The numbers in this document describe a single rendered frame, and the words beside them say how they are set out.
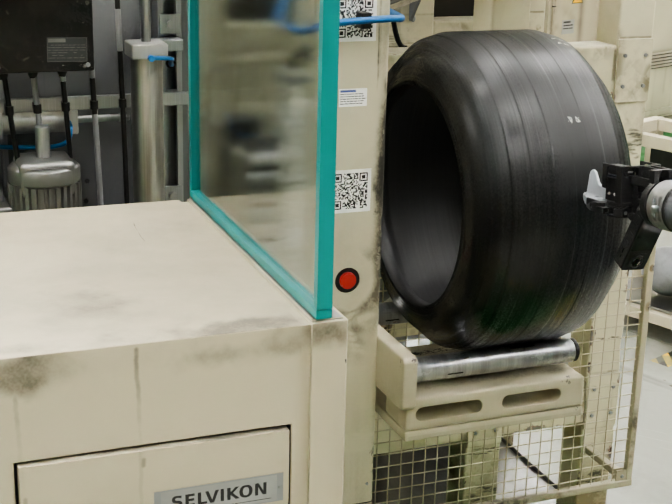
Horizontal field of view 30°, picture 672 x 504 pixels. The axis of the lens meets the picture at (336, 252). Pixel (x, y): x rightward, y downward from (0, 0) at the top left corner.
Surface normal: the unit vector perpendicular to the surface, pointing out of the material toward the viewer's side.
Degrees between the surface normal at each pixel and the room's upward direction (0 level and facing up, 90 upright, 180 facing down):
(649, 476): 0
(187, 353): 90
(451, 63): 46
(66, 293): 0
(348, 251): 90
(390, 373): 90
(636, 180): 90
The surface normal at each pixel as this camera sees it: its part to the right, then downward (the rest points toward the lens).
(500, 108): 0.02, -0.40
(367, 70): 0.36, 0.29
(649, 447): 0.03, -0.95
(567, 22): 0.67, 0.24
